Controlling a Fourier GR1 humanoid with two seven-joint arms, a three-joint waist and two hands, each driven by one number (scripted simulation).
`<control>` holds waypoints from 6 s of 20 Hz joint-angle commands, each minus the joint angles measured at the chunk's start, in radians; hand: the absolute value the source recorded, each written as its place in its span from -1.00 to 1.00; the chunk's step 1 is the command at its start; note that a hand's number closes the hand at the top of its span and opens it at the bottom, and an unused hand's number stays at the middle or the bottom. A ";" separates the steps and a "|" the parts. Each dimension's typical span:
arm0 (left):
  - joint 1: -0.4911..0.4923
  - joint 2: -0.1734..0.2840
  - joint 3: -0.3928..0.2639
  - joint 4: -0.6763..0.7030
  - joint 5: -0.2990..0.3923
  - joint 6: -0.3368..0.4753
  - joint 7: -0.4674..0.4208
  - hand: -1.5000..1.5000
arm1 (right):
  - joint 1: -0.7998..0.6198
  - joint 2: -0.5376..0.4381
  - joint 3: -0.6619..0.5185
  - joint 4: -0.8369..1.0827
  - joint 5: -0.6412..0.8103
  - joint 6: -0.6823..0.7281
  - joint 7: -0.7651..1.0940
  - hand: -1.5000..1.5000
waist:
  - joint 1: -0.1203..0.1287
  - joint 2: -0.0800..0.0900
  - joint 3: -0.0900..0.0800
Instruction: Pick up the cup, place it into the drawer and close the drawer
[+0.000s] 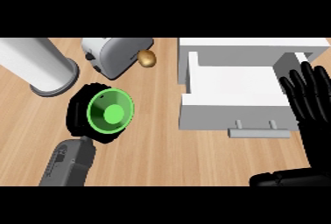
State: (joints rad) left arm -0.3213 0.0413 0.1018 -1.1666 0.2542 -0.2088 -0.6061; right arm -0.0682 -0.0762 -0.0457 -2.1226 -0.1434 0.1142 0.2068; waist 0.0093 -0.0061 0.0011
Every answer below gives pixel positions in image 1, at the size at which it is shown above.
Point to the grey and white toaster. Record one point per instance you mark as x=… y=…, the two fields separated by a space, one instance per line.
x=114 y=54

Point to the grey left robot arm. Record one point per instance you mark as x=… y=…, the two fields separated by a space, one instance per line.
x=68 y=163

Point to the brown potato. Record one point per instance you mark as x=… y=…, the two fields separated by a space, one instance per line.
x=147 y=58

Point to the white open drawer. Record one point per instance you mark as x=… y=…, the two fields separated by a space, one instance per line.
x=235 y=80

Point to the green cup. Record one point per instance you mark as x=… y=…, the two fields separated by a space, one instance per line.
x=113 y=112

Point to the white cabinet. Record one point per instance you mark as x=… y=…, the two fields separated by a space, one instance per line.
x=255 y=46

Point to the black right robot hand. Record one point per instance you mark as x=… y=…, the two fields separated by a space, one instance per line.
x=317 y=122

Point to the white drawer front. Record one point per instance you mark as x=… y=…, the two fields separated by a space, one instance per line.
x=224 y=116

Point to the white cylinder with grey base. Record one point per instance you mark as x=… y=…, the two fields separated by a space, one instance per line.
x=34 y=62

